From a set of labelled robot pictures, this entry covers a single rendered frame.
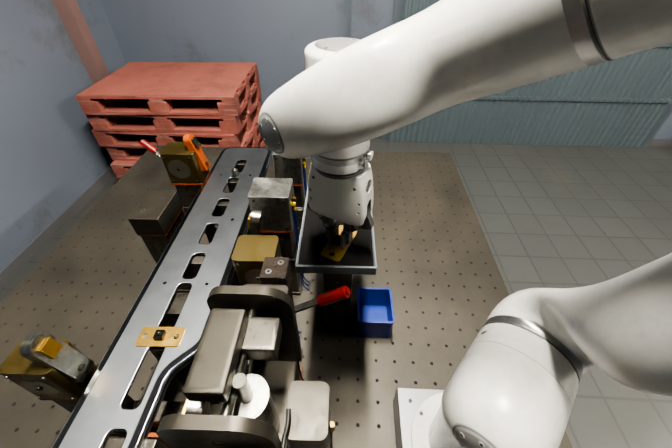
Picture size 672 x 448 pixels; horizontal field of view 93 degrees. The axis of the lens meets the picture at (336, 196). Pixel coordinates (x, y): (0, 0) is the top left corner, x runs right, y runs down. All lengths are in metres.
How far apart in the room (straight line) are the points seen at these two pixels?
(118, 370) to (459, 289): 0.92
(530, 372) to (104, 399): 0.64
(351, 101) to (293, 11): 2.63
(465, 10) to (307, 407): 0.51
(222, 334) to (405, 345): 0.63
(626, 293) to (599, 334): 0.04
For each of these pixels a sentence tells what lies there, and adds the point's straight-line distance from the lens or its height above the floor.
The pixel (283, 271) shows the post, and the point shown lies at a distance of 0.63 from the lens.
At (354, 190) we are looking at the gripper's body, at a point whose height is 1.31.
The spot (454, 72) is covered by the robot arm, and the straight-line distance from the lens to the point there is 0.28.
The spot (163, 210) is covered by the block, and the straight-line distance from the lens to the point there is 0.96.
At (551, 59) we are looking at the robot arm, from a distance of 0.27.
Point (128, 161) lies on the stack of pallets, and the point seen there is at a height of 0.26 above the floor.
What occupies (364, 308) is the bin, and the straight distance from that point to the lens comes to 1.05.
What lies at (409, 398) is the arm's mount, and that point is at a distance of 0.86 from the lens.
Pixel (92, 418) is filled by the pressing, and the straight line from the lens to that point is 0.73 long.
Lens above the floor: 1.60
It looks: 40 degrees down
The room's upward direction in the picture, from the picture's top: straight up
